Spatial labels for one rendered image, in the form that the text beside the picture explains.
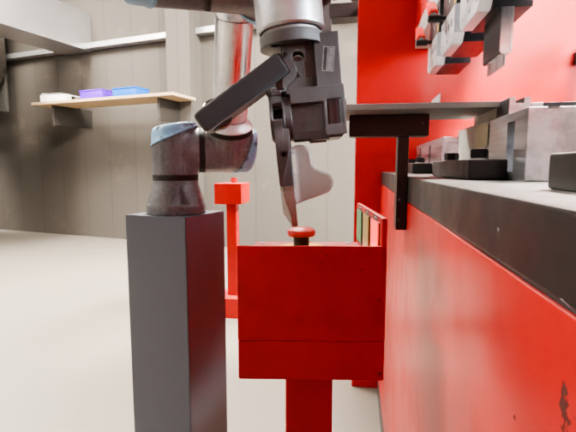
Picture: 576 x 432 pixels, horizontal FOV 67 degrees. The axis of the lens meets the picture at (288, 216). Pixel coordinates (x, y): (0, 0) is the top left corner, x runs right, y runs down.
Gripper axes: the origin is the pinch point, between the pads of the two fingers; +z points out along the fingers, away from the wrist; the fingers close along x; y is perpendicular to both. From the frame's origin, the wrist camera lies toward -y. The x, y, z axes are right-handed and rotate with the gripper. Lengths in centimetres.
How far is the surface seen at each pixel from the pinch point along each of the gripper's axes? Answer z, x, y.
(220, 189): 2, 198, -44
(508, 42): -23, 26, 39
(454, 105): -13.4, 23.3, 28.2
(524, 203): -2.2, -25.2, 14.4
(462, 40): -30, 48, 39
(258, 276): 5.7, -4.7, -3.6
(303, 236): 3.8, 8.1, 1.5
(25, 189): -11, 539, -376
